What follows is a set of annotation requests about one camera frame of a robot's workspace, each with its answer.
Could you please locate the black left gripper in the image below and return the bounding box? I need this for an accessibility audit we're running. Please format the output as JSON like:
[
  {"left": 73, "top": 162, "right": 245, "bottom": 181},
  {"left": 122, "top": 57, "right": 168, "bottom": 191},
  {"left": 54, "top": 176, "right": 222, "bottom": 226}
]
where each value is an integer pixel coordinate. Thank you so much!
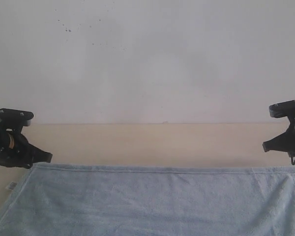
[{"left": 0, "top": 128, "right": 52, "bottom": 169}]

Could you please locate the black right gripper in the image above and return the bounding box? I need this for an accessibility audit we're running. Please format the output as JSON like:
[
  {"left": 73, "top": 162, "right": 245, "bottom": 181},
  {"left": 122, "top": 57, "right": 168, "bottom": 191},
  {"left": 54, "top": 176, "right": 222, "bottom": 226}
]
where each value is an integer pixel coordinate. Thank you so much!
[{"left": 262, "top": 117, "right": 295, "bottom": 156}]

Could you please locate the light blue terry towel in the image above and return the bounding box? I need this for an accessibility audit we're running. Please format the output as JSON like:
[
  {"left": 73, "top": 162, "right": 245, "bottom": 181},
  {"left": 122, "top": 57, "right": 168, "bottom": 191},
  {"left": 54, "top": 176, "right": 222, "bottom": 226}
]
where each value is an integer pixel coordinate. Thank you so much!
[{"left": 0, "top": 163, "right": 295, "bottom": 236}]

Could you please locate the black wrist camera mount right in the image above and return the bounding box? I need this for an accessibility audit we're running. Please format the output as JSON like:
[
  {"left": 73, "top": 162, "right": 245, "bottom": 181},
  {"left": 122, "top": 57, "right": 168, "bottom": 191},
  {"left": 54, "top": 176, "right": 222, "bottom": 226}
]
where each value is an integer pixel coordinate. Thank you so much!
[{"left": 269, "top": 99, "right": 295, "bottom": 118}]

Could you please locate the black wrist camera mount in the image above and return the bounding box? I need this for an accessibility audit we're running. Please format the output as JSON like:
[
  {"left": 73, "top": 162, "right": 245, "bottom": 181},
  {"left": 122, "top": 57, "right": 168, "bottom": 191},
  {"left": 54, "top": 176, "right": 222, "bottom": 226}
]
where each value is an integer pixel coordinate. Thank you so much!
[
  {"left": 269, "top": 99, "right": 295, "bottom": 118},
  {"left": 0, "top": 108, "right": 34, "bottom": 132}
]

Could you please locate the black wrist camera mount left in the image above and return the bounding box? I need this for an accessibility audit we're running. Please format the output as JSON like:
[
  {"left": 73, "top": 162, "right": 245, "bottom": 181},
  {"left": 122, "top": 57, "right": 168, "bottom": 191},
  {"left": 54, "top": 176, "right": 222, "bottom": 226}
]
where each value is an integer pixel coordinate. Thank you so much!
[{"left": 0, "top": 108, "right": 34, "bottom": 132}]

